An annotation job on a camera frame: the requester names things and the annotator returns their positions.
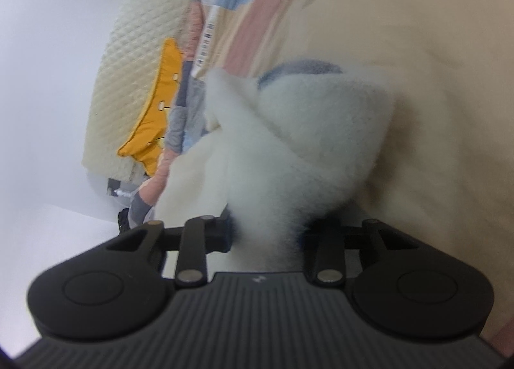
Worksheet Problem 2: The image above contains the clear plastic bottle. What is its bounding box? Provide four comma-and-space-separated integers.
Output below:
106, 177, 135, 200

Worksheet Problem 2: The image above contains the yellow pillow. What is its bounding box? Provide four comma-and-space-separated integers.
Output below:
117, 38, 183, 177

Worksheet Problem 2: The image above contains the cream quilted headboard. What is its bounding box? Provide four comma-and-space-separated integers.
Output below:
82, 0, 213, 185

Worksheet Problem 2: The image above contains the patchwork quilt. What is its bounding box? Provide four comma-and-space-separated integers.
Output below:
132, 0, 514, 354

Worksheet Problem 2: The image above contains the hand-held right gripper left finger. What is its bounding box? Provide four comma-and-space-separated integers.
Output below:
106, 212, 234, 288

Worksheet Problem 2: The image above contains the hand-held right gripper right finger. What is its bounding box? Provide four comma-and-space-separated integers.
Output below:
299, 218, 418, 285

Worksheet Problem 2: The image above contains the cream striped fleece sweater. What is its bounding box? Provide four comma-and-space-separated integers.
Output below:
155, 58, 398, 273

